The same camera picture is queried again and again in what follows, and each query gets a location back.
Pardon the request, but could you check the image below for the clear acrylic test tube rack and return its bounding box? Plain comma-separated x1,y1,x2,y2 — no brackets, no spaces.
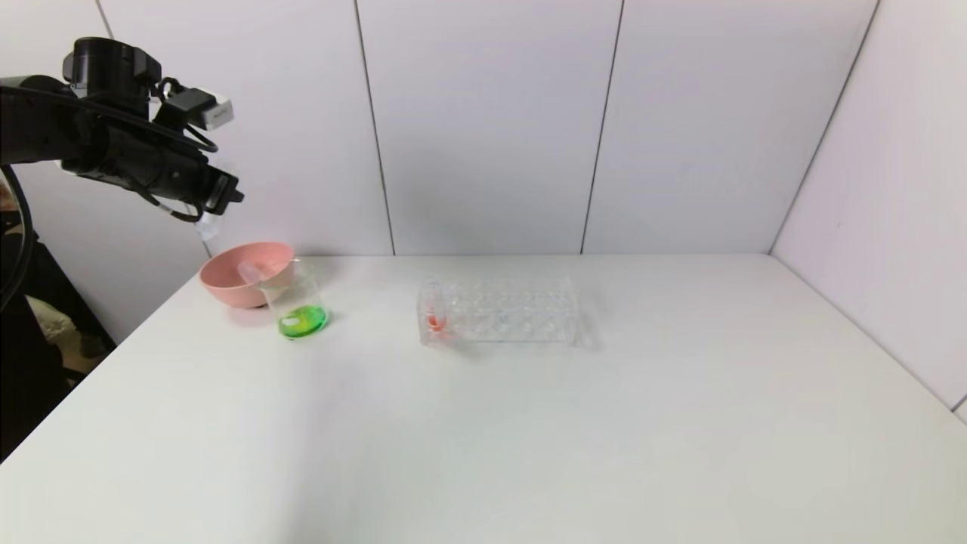
417,275,581,348

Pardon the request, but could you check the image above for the test tube with red pigment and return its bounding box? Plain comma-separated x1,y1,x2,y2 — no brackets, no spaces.
422,277,451,337

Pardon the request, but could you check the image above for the clear glass beaker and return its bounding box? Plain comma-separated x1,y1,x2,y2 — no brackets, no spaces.
258,261,330,342

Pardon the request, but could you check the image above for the pink plastic bowl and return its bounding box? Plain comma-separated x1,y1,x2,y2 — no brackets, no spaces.
199,243,297,310

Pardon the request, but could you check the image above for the beige crumpled cloth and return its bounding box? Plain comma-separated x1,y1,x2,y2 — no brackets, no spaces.
26,297,85,356

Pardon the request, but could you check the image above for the black background furniture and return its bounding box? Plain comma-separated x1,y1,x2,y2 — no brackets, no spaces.
0,204,118,463

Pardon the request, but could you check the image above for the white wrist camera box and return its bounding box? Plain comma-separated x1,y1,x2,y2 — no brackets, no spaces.
154,88,234,132

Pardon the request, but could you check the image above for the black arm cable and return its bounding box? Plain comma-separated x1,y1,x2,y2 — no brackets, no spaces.
0,76,221,314

